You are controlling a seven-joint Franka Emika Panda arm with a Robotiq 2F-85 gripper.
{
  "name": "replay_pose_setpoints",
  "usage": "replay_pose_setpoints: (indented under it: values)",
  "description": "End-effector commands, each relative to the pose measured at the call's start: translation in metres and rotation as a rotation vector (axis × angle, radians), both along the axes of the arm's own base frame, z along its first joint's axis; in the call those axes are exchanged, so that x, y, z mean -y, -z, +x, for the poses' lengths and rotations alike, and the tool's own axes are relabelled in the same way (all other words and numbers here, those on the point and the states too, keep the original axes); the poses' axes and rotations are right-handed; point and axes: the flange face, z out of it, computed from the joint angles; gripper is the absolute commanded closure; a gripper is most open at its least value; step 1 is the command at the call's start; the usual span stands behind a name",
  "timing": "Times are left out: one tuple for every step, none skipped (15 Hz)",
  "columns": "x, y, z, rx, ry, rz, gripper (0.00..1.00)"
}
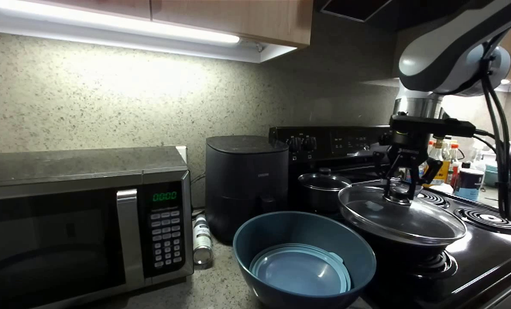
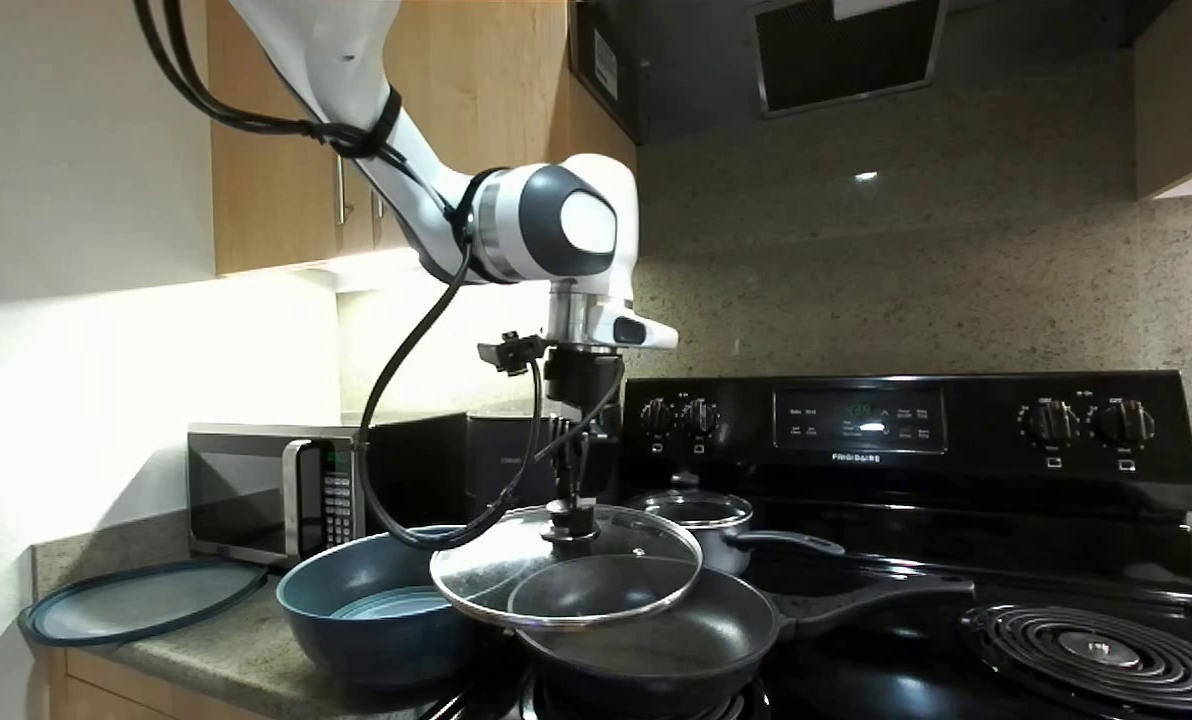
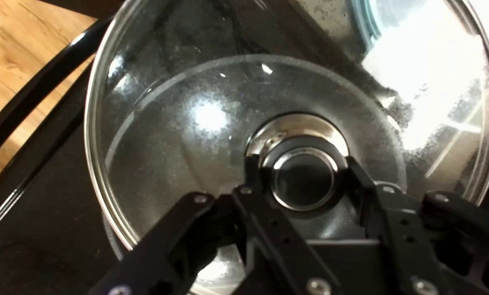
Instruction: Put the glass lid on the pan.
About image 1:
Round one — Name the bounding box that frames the black frying pan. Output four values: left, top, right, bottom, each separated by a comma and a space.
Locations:
370, 224, 459, 288

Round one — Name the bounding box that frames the yellow oil bottle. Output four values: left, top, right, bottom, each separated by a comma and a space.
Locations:
425, 137, 449, 185

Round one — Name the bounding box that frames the white cabinet strip light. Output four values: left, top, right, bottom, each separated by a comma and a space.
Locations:
0, 0, 298, 65

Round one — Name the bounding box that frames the light blue plastic lid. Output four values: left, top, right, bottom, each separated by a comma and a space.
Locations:
248, 242, 353, 298

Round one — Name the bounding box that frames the black coil burner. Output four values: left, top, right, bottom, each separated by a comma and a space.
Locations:
452, 204, 511, 235

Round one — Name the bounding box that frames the red cap bottle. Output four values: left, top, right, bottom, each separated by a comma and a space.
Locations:
447, 142, 464, 190

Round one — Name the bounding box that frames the wooden wall cabinet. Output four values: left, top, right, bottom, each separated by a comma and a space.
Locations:
37, 0, 315, 48

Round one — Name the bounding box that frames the black range hood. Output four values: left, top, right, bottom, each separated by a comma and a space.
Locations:
313, 0, 485, 34

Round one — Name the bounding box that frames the stainless steel microwave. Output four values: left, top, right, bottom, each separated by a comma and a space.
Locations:
0, 144, 195, 309

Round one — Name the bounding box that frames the small spice jar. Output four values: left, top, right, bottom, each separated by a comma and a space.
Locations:
190, 212, 216, 269

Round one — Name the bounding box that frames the black electric stove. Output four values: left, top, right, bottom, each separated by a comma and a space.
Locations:
267, 123, 511, 309

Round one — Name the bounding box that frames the blue bowl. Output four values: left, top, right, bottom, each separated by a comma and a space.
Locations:
231, 209, 379, 309

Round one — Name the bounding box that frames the glass lid with steel knob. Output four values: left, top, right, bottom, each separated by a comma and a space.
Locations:
336, 180, 468, 248

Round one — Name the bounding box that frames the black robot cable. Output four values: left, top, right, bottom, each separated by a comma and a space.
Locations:
476, 30, 511, 223

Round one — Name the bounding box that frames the small black pot with lid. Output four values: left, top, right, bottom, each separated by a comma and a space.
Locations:
296, 166, 355, 219

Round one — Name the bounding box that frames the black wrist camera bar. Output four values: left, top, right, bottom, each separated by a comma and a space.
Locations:
387, 113, 478, 139

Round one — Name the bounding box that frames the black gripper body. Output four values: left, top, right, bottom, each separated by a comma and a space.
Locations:
391, 132, 435, 168

